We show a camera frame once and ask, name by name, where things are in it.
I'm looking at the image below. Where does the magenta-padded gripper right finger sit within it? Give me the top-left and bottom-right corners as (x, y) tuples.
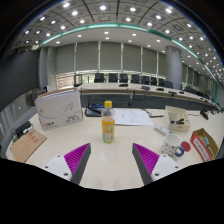
(131, 142), (183, 186)

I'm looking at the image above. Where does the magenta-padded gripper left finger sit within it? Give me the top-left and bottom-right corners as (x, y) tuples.
(42, 142), (92, 186)

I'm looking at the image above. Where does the yellow-capped clear drink bottle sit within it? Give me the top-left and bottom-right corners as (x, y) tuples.
(101, 100), (116, 144)

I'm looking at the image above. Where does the white printed paper sheet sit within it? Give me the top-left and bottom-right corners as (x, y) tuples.
(113, 108), (154, 127)

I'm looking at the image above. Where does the black desk console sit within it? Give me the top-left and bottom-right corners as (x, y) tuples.
(84, 103), (106, 118)

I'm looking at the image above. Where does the white printer paper box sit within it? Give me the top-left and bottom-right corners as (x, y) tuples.
(34, 88), (84, 132)

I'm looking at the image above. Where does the brown cardboard box, red label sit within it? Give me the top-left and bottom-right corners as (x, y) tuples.
(189, 127), (220, 163)

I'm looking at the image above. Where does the black desk microphone unit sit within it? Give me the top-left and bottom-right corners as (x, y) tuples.
(199, 109), (210, 121)

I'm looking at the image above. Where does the long curved conference desk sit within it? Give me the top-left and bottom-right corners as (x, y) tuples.
(74, 82), (223, 111)

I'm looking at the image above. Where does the row of black office chairs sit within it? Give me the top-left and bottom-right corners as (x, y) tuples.
(93, 72), (174, 89)

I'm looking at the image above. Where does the group of ceiling lights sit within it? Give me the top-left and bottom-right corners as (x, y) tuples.
(13, 1), (224, 84)

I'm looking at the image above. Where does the white mug with blue handle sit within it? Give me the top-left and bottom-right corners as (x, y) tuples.
(159, 133), (185, 158)

